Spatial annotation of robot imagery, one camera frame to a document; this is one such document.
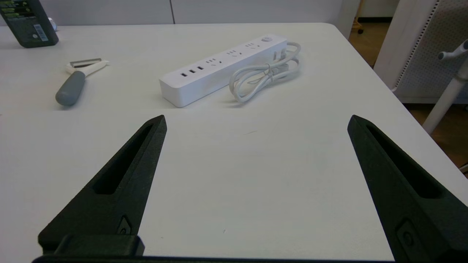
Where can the dark bottle with black cap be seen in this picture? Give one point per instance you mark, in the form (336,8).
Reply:
(27,23)

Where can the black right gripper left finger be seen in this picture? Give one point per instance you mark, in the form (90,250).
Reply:
(120,193)

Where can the white power strip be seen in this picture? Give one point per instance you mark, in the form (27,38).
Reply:
(215,69)

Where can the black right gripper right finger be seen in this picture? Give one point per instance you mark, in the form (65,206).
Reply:
(406,204)

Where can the white pegboard panel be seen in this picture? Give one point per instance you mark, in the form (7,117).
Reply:
(427,51)

